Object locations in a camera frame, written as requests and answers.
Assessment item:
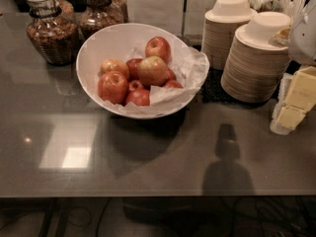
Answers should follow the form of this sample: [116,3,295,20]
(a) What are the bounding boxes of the black mat under bowls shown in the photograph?
[192,44,316,109]

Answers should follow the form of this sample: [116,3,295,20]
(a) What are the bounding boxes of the white sign panel left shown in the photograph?
[127,0,184,36]

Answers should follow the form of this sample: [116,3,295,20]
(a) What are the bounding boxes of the dark red apple behind centre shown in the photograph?
[126,58,142,80]

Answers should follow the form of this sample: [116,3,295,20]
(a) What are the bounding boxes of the glass cereal jar left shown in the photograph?
[26,0,79,65]

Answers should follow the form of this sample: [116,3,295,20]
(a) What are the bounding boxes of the stack of paper bowls front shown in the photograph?
[220,12,291,103]

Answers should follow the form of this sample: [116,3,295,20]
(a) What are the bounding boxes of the red apple top back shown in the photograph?
[145,37,171,63]

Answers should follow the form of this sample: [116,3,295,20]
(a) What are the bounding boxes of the white bowl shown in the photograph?
[76,23,189,113]

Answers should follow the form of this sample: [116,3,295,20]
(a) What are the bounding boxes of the large red apple front left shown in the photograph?
[98,71,128,104]

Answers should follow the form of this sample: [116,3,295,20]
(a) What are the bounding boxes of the stack of paper bowls rear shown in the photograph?
[201,0,256,70]

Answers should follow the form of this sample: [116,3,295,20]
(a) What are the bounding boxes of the stack of paper bowls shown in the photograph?
[201,0,256,70]
[220,12,291,103]

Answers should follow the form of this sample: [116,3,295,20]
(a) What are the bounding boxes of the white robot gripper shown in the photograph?
[270,0,316,135]

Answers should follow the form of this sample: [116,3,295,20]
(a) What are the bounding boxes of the red apple right front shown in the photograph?
[163,80,183,89]

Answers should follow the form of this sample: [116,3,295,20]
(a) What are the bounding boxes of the glass cereal jar middle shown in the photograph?
[78,0,124,39]

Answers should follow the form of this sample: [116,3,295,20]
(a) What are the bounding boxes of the white paper liner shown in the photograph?
[105,47,209,119]

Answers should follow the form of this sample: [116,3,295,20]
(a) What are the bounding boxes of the small red apple middle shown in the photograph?
[128,80,144,92]

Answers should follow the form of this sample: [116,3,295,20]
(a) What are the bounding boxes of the red apple right behind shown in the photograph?
[168,68,177,80]

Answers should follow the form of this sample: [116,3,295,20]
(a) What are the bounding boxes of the yellow-red apple left back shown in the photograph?
[100,58,130,80]

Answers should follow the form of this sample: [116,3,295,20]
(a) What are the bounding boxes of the red apple front centre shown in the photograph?
[125,89,150,106]

